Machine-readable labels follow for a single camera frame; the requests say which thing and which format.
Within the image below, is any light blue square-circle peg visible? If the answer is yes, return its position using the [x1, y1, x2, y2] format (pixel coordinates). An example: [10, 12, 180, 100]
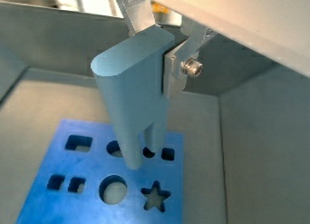
[91, 25, 175, 170]

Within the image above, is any blue foam shape-sorter block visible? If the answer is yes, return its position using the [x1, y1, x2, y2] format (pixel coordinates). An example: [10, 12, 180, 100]
[16, 120, 184, 224]

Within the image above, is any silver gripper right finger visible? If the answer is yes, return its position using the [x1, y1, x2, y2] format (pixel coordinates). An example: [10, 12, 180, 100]
[163, 16, 216, 99]

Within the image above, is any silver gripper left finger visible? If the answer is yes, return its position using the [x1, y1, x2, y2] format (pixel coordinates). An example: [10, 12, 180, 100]
[116, 0, 161, 36]

